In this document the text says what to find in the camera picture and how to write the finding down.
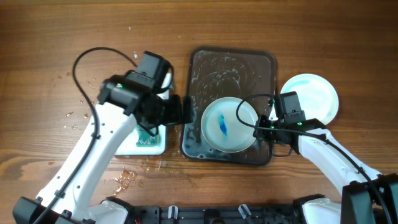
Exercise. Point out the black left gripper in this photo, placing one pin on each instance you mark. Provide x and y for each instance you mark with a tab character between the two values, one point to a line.
175	115

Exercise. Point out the dark green soapy water tray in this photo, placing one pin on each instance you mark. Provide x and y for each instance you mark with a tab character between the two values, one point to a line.
135	141

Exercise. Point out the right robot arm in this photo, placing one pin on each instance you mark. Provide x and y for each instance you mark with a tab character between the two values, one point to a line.
367	195

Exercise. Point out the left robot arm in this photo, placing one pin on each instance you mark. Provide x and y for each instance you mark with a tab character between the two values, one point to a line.
124	102

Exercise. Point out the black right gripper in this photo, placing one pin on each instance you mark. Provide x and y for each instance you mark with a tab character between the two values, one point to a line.
262	134

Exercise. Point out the white plate blue streak top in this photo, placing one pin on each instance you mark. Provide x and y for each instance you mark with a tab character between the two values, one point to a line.
227	124

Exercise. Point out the white plate blue blot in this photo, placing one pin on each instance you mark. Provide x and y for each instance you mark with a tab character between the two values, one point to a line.
317	96

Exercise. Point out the yellow green scrub sponge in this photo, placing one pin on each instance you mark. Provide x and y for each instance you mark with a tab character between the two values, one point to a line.
145	139

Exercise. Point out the dark brown serving tray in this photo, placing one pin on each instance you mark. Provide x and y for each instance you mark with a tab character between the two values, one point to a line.
215	73

